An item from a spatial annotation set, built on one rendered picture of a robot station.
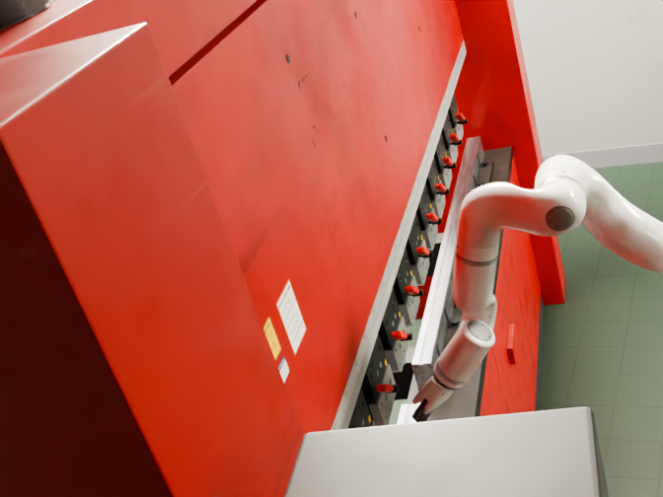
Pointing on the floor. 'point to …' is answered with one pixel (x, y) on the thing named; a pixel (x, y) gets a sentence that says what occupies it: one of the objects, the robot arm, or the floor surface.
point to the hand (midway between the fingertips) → (420, 415)
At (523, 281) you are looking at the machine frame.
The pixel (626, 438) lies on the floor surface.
